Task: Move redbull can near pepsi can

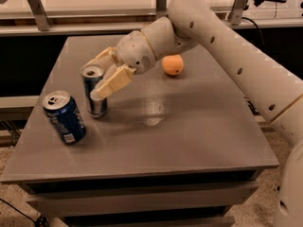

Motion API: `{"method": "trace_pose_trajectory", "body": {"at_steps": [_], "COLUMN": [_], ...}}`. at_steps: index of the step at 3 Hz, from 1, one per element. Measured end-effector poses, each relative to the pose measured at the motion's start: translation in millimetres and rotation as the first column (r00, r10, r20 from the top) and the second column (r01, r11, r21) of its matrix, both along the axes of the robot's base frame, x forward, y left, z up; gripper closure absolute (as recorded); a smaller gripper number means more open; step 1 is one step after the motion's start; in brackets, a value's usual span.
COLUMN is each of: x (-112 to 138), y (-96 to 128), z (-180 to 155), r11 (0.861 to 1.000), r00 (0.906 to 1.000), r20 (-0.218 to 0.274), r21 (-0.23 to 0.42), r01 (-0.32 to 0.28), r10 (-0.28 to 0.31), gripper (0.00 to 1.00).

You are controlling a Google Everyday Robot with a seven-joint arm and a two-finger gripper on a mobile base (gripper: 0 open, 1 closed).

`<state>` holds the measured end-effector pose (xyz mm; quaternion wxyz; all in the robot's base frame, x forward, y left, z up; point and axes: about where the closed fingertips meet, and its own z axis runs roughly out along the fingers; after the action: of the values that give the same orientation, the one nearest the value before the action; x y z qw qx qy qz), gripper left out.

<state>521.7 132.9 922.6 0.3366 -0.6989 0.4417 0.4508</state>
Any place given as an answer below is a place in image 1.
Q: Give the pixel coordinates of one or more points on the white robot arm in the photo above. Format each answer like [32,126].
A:
[275,92]

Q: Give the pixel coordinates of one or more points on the middle metal bracket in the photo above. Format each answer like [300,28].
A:
[161,8]

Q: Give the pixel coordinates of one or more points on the slim blue silver redbull can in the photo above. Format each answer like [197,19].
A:
[91,75]

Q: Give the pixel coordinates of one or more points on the grey drawer cabinet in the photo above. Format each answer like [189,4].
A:
[170,152]

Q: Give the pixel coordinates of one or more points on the metal bracket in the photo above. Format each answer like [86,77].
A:
[40,17]
[234,17]
[161,8]

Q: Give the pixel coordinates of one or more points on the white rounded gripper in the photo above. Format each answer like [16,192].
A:
[134,53]

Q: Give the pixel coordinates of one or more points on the blue pepsi can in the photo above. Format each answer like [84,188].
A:
[62,112]

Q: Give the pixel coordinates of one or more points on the right metal bracket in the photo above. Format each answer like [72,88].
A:
[234,17]

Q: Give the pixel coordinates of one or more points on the left metal bracket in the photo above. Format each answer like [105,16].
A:
[40,17]

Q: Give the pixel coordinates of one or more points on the orange fruit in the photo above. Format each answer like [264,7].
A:
[173,65]

